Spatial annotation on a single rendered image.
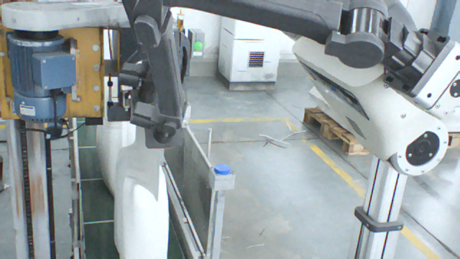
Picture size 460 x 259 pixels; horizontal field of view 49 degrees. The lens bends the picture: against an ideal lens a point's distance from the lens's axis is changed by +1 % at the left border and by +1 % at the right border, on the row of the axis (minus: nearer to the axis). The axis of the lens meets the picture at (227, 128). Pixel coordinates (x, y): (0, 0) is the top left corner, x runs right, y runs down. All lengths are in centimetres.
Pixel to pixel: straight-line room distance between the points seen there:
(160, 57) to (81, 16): 55
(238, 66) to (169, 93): 444
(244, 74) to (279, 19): 475
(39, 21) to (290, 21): 81
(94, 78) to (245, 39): 389
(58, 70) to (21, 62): 12
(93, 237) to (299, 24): 164
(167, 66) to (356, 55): 40
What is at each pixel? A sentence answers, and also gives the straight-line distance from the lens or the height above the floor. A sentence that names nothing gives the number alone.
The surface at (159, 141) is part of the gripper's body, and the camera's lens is 140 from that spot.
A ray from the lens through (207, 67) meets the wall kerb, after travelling 609.
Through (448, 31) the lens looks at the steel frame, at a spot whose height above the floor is 68.
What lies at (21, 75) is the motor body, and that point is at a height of 123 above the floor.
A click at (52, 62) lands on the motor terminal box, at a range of 147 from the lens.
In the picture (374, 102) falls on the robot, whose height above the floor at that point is 135.
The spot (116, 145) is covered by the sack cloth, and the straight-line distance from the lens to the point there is 250.
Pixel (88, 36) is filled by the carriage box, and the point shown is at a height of 131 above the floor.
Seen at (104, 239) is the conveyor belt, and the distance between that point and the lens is 230.
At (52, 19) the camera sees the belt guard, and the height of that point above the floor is 140.
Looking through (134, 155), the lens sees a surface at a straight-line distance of 190.
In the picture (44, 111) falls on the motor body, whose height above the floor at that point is 112.
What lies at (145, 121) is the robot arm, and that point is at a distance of 132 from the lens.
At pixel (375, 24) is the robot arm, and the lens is 90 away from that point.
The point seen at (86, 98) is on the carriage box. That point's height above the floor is 109.
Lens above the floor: 167
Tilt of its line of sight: 22 degrees down
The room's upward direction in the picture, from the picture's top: 5 degrees clockwise
